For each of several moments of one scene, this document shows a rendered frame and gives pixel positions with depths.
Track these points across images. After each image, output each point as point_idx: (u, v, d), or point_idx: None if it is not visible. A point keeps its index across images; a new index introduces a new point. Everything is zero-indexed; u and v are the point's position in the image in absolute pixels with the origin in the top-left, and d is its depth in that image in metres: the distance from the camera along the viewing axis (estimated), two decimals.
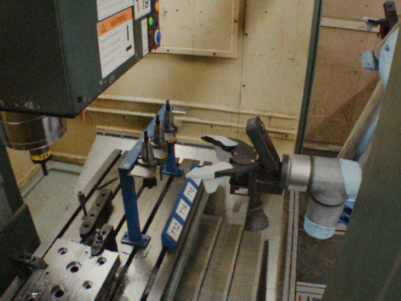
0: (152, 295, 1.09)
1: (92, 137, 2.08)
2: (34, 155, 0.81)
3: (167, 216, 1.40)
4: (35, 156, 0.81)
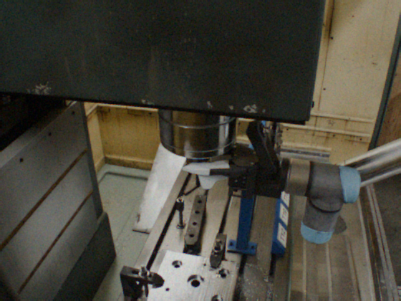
0: None
1: (155, 140, 2.03)
2: None
3: (266, 222, 1.36)
4: None
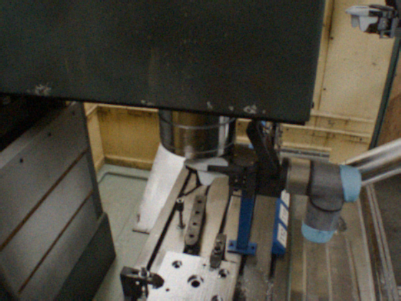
0: None
1: (155, 140, 2.03)
2: None
3: None
4: None
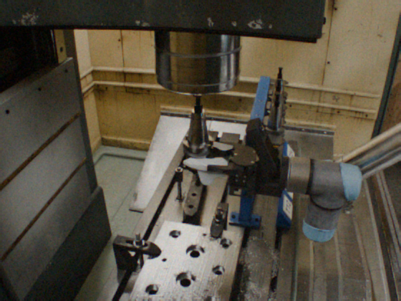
0: (282, 279, 0.97)
1: (153, 118, 1.96)
2: None
3: None
4: None
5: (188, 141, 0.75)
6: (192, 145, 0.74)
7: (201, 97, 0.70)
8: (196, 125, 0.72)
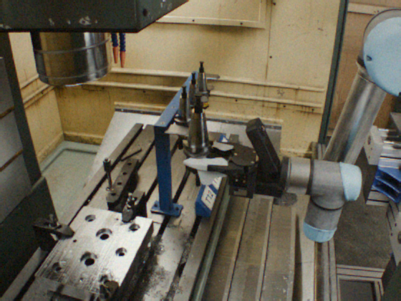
0: (190, 264, 1.03)
1: (109, 115, 2.02)
2: None
3: None
4: None
5: (188, 141, 0.75)
6: (192, 145, 0.74)
7: (201, 97, 0.70)
8: (196, 125, 0.72)
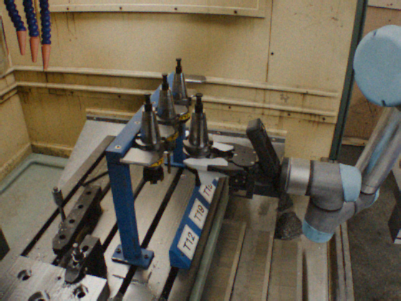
0: None
1: (80, 123, 1.69)
2: None
3: (176, 223, 1.02)
4: None
5: (188, 141, 0.75)
6: (192, 145, 0.74)
7: (202, 97, 0.71)
8: (197, 125, 0.72)
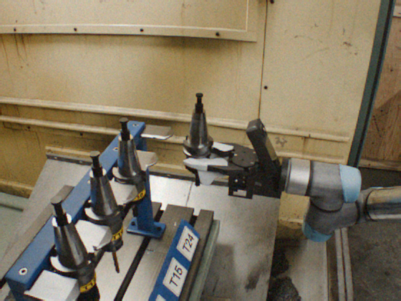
0: None
1: (41, 162, 1.41)
2: None
3: None
4: None
5: (188, 141, 0.75)
6: (192, 145, 0.74)
7: (202, 97, 0.71)
8: (197, 125, 0.72)
